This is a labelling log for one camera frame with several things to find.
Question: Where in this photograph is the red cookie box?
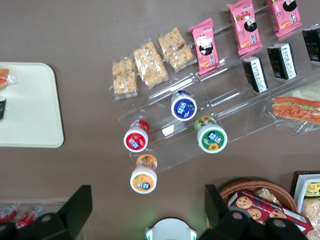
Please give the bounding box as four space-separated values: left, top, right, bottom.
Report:
228 188 315 237

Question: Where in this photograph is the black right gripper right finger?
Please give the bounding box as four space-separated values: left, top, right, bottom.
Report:
199 183 252 240

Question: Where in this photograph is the wrapped triangle sandwich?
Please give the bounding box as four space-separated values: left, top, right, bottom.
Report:
264 82 320 136
0 66 16 89

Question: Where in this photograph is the puffed rice bar packet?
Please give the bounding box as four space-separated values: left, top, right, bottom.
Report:
111 58 140 101
157 26 198 73
132 40 170 90

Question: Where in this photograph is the blue gum bottle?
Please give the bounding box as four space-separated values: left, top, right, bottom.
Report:
170 90 198 122

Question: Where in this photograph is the green gum bottle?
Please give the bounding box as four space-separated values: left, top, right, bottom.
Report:
194 115 228 154

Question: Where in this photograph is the red cola bottle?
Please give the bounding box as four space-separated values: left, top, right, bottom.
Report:
15 204 44 230
0 204 19 223

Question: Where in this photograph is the small black packet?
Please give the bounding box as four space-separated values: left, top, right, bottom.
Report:
0 97 7 120

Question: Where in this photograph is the cream plastic tray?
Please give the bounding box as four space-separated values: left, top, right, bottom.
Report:
0 62 65 149

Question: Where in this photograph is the round brown wicker basket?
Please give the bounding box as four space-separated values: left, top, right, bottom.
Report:
206 177 299 240

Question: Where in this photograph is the packaged pastry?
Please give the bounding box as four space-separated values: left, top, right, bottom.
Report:
293 174 320 240

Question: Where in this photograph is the pink snack packet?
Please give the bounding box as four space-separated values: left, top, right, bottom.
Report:
226 0 264 56
188 17 221 76
266 0 303 38

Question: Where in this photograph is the clear wrapped pastry packet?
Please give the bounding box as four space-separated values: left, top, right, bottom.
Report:
254 186 281 206

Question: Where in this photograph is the orange gum bottle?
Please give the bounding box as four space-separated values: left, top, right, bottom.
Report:
129 153 158 195

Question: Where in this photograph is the dark wicker basket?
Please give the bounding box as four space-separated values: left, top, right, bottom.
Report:
290 170 320 201

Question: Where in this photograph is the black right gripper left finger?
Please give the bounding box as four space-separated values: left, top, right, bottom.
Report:
32 184 94 240

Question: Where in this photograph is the clear acrylic stepped stand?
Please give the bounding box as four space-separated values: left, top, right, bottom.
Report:
109 56 227 174
193 4 320 145

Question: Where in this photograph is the red gum bottle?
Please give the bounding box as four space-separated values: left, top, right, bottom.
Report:
123 119 151 153

